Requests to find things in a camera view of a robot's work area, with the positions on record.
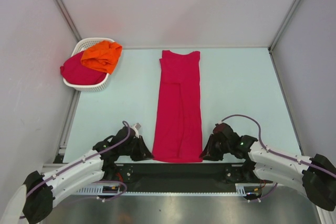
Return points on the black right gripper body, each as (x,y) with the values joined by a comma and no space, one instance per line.
(219,149)

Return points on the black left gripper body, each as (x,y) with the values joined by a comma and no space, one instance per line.
(128,150)

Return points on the pink t shirt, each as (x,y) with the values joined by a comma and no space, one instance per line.
(178,130)
(75,73)

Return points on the orange t shirt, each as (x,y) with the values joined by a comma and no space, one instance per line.
(102,57)

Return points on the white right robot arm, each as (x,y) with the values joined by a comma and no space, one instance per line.
(313,177)

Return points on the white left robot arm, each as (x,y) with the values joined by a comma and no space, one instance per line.
(46,191)

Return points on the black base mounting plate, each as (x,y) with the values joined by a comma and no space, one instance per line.
(162,173)

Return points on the white perforated laundry basket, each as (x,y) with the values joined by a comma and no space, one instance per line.
(82,46)

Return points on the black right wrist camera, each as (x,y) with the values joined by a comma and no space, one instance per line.
(225,130)

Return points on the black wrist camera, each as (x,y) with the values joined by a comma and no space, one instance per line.
(225,130)
(135,128)

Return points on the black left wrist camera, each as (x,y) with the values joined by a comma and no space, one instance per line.
(135,128)

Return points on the white slotted cable duct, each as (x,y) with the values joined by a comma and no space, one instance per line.
(184,189)

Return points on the aluminium right corner post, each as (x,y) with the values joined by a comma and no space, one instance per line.
(284,24)

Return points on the aluminium corner post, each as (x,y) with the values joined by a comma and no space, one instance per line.
(284,24)
(68,19)

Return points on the aluminium left corner post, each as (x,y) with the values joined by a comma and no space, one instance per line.
(68,19)

